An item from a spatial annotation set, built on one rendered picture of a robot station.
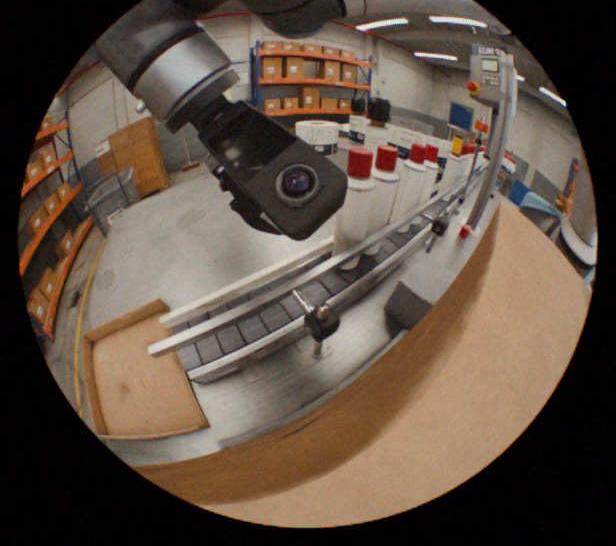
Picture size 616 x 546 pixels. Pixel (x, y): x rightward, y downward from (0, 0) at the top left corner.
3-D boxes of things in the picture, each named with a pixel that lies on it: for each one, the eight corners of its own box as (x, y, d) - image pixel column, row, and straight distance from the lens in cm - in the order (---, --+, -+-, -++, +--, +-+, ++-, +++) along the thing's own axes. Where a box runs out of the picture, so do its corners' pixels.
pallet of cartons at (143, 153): (171, 178, 438) (157, 114, 423) (168, 192, 360) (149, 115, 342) (125, 199, 470) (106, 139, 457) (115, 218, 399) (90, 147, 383)
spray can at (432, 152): (408, 212, 57) (427, 142, 51) (423, 222, 56) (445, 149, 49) (399, 218, 53) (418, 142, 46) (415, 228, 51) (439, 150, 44)
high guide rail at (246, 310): (466, 176, 97) (467, 173, 96) (469, 177, 97) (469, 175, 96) (153, 350, 28) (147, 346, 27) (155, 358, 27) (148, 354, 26)
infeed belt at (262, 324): (468, 175, 156) (469, 170, 155) (477, 180, 155) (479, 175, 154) (181, 337, 39) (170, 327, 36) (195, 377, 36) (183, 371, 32)
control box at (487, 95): (483, 105, 90) (485, 65, 95) (515, 117, 80) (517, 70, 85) (467, 96, 83) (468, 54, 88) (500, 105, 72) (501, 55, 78)
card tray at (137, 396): (168, 307, 46) (158, 296, 43) (211, 427, 36) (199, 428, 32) (92, 341, 63) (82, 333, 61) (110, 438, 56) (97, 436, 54)
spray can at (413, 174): (395, 218, 52) (414, 141, 45) (411, 229, 51) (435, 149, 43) (384, 225, 48) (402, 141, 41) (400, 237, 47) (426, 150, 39)
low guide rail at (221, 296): (450, 179, 99) (451, 175, 99) (452, 180, 99) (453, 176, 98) (165, 322, 35) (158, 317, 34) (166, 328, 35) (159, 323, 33)
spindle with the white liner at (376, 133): (370, 166, 86) (377, 97, 82) (387, 173, 81) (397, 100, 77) (356, 169, 79) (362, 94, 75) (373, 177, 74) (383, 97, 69)
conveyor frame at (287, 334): (466, 175, 156) (468, 169, 155) (478, 182, 155) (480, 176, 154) (182, 333, 41) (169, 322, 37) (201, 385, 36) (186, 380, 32)
